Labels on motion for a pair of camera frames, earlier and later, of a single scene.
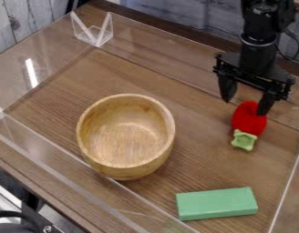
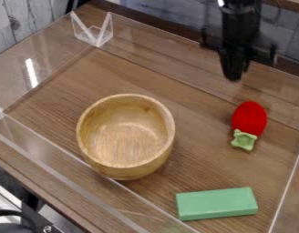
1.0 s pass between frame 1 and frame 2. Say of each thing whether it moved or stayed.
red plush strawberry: stayed
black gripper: moved
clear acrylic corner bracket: stayed
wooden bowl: stayed
